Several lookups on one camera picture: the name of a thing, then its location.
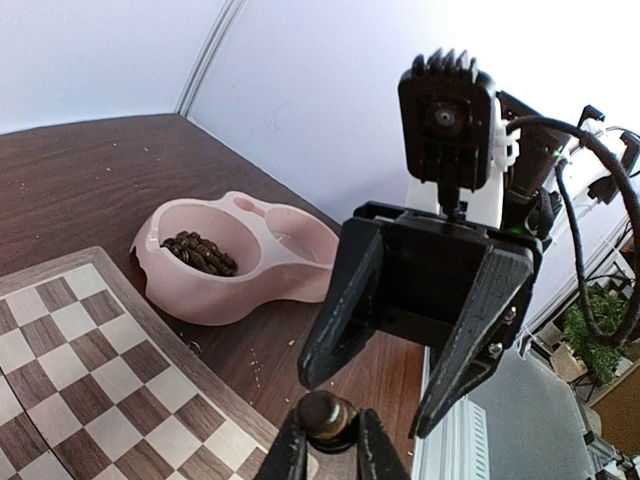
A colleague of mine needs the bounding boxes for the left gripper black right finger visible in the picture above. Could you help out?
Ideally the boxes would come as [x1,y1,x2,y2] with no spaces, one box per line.
[356,409,411,480]

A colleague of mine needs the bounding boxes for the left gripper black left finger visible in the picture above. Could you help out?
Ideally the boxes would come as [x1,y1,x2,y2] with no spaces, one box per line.
[254,408,308,480]

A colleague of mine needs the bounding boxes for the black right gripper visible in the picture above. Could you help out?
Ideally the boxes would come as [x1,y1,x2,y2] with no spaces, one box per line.
[297,202,543,438]

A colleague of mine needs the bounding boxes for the dark chess piece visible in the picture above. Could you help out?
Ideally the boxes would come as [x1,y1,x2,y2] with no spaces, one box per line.
[296,390,359,454]

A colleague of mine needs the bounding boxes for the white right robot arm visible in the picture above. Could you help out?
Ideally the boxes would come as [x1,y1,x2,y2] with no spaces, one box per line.
[298,93,639,438]

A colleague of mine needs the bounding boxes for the wooden chess board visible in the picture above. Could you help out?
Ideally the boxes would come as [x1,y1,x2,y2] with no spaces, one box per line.
[1,247,275,479]

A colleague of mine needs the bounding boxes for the dark chess pieces pile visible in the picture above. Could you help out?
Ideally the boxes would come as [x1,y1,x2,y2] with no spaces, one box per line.
[161,231,239,277]

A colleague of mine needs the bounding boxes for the pink plastic double bowl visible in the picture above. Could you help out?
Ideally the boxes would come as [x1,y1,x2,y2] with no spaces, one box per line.
[130,191,338,326]

